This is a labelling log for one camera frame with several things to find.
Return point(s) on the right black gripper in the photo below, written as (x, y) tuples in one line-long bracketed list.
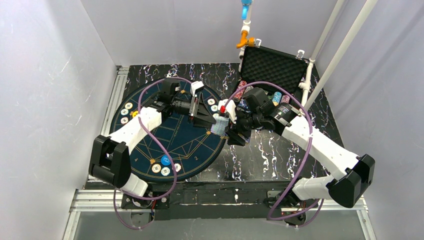
[(238, 125)]

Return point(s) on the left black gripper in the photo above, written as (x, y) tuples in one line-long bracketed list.
[(193, 108)]

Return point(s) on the blue patterned playing cards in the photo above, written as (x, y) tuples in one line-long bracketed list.
[(219, 128)]

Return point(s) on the blue small blind button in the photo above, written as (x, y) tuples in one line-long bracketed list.
[(165, 161)]

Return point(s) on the red white poker chip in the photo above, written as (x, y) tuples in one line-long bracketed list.
[(178, 167)]

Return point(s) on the light blue poker chip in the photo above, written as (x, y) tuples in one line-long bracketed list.
[(165, 171)]

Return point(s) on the playing card deck box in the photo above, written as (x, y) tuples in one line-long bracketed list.
[(241, 140)]

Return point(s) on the orange poker chip stack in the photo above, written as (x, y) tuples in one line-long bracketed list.
[(124, 120)]

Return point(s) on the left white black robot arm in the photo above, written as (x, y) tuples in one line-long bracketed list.
[(110, 155)]

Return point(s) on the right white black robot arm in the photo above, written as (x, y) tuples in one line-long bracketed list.
[(350, 174)]

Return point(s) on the light blue chip row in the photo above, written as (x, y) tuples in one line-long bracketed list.
[(276, 98)]

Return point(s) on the red white chip row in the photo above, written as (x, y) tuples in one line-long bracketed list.
[(240, 89)]

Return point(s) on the purple chip row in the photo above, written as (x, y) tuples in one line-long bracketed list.
[(285, 99)]

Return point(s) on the black poker chip case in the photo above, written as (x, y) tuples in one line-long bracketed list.
[(263, 64)]

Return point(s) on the round dark blue poker mat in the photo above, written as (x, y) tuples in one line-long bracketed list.
[(194, 148)]

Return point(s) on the orange pipe clamp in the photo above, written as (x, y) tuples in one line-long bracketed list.
[(245, 40)]

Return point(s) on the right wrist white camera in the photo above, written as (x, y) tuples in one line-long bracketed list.
[(227, 108)]

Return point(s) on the white pvc pipe frame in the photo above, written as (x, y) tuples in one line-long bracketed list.
[(345, 61)]

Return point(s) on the aluminium rail left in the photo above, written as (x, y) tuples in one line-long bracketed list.
[(115, 99)]

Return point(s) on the aluminium rail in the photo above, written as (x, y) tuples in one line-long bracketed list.
[(115, 99), (194, 214)]

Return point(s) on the aluminium rail front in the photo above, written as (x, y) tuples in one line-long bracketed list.
[(194, 214)]

